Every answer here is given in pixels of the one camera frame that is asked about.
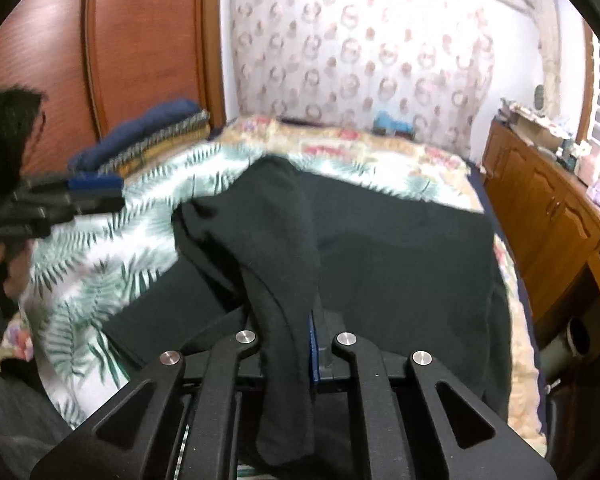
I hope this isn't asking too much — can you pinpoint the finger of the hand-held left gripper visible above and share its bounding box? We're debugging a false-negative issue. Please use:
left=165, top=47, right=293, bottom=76
left=0, top=198, right=127, bottom=239
left=12, top=175, right=127, bottom=202

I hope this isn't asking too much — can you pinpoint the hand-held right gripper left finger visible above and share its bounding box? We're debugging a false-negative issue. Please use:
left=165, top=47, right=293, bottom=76
left=30, top=310, right=266, bottom=480

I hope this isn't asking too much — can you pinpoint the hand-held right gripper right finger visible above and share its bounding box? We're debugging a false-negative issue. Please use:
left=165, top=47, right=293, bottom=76
left=307, top=307, right=557, bottom=480

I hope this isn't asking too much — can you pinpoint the black t-shirt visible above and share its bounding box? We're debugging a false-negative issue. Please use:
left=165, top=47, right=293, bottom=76
left=102, top=155, right=513, bottom=466

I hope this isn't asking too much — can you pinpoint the stack of folded clothes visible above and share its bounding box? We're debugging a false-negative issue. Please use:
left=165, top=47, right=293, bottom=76
left=67, top=99, right=203, bottom=173

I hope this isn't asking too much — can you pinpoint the person's left hand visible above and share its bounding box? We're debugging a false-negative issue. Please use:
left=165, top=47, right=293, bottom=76
left=0, top=244, right=32, bottom=303

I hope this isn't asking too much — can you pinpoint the white leaf-print cloth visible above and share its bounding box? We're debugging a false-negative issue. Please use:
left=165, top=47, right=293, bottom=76
left=17, top=142, right=481, bottom=428

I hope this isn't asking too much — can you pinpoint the dark cloth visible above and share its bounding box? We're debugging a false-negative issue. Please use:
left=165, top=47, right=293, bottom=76
left=0, top=89, right=48, bottom=197

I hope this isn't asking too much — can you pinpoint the folded yellow garment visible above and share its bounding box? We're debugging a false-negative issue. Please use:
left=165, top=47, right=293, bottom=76
left=115, top=130, right=211, bottom=176

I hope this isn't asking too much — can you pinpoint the wooden wardrobe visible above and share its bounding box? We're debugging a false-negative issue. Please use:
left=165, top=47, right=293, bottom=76
left=0, top=0, right=228, bottom=181

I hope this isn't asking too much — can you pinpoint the person's dark clothing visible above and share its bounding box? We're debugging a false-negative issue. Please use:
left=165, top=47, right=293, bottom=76
left=0, top=260, right=83, bottom=480

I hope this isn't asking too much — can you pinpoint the floral blanket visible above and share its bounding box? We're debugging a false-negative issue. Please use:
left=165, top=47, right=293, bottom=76
left=0, top=115, right=548, bottom=441

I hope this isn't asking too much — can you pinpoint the navy bed sheet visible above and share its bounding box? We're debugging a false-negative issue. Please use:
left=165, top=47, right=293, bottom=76
left=467, top=165, right=536, bottom=326

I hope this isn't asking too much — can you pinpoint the small blue object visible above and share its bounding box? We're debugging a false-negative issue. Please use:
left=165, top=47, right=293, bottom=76
left=372, top=112, right=413, bottom=136

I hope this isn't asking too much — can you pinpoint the grey cylindrical flask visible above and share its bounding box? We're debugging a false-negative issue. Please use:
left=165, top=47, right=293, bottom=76
left=537, top=315, right=593, bottom=381

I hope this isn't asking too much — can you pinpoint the black chair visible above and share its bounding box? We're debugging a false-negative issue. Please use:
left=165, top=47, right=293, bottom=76
left=545, top=380, right=583, bottom=463

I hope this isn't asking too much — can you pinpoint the wooden desk cabinet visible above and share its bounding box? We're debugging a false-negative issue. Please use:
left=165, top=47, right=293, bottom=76
left=480, top=117, right=600, bottom=336

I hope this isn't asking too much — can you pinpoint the patterned beige curtain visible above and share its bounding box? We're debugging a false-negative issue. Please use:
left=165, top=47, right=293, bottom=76
left=228, top=0, right=496, bottom=158

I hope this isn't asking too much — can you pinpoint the cardboard box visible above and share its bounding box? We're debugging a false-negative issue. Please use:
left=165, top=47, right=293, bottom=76
left=500, top=97, right=573, bottom=150

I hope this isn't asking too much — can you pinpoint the beige wall pipe cover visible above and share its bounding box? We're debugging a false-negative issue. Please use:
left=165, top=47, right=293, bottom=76
left=530, top=0, right=562, bottom=121

